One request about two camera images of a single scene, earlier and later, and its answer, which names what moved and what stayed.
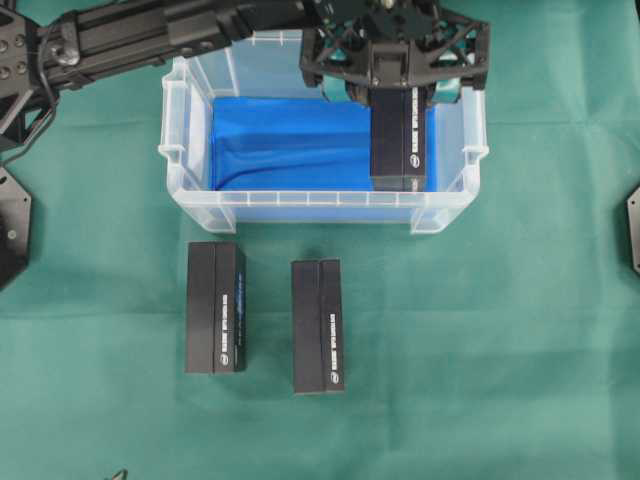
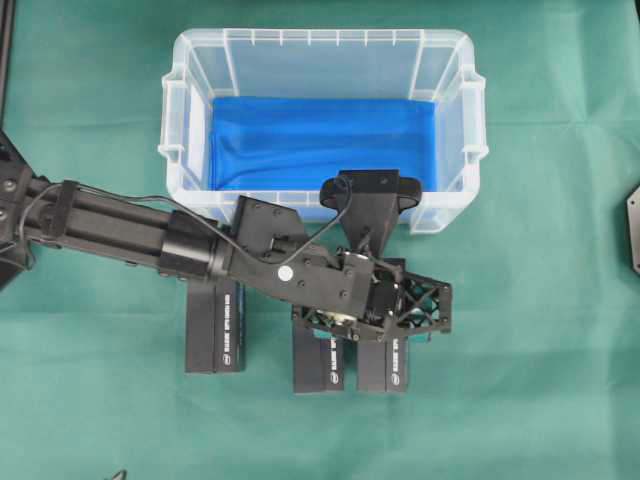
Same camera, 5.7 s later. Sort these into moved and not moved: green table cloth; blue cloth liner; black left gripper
Moved: black left gripper
Not moved: blue cloth liner; green table cloth
